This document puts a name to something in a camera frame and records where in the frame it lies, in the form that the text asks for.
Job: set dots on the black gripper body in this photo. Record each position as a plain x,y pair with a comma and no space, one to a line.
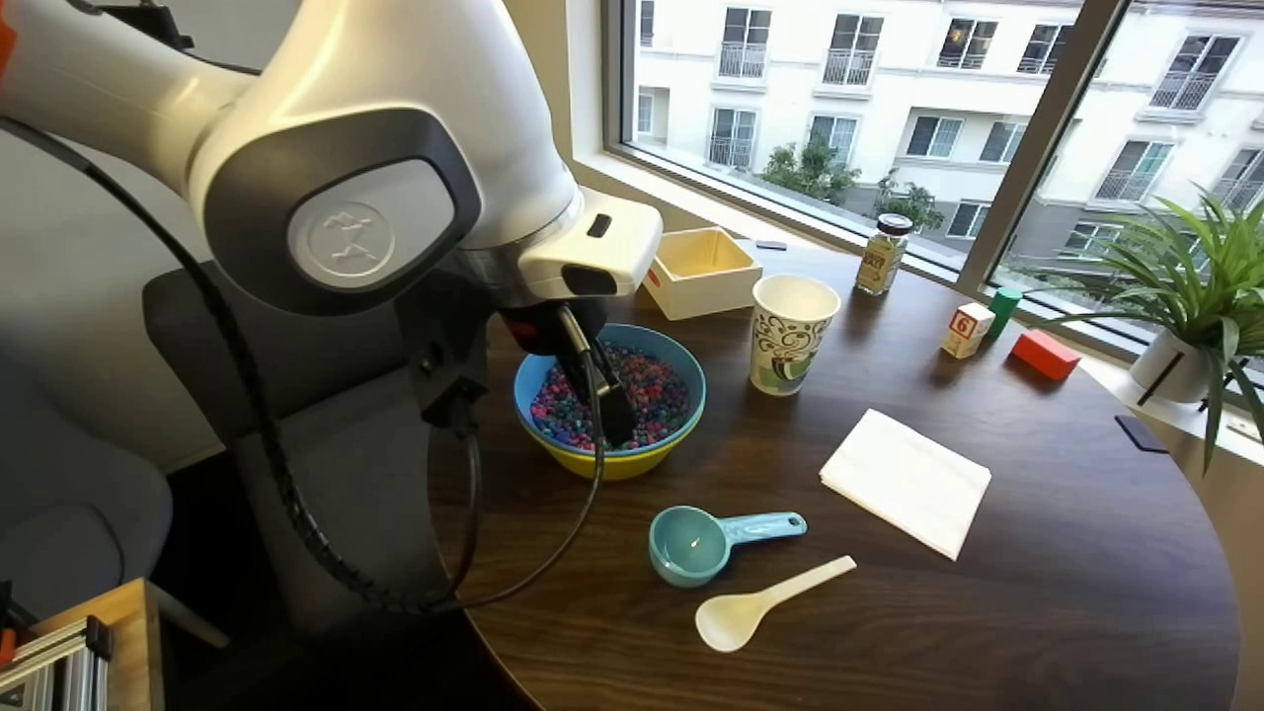
553,325

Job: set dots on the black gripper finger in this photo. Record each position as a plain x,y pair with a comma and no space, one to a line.
608,399

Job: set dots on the blue measuring spoon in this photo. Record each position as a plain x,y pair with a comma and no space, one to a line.
688,544

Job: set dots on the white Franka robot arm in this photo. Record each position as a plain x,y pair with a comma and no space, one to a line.
263,118

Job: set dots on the colourful cereal heap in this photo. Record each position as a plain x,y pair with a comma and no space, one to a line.
655,399

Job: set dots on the blue and yellow bowl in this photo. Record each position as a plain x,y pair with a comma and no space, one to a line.
626,465

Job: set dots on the white plastic spoon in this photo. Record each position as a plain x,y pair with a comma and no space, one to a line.
728,623

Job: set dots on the cream wooden box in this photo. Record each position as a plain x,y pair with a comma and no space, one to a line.
697,294

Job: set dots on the printed paper cup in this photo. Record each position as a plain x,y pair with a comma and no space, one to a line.
788,344

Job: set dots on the dark grey sofa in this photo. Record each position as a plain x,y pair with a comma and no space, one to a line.
342,475

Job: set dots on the white paper napkin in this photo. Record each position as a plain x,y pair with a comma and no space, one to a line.
905,481

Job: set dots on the white toy block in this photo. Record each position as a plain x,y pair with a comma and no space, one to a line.
963,334

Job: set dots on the white apartment building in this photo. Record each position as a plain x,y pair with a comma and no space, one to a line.
892,92

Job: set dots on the red toy block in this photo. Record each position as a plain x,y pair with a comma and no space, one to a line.
1045,355

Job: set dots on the blue-grey chair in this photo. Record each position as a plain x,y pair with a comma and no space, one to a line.
72,499

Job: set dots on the light wooden cabinet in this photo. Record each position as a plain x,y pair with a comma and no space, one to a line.
130,632

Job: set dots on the white plant pot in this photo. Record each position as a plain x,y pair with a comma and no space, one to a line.
1165,374

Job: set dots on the green potted plant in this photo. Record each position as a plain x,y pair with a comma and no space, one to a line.
1191,270

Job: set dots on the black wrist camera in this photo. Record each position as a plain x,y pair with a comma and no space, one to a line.
453,350

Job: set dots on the grey window frame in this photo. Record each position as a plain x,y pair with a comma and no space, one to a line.
1038,144

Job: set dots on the aluminium rail frame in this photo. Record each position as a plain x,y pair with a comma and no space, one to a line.
54,666

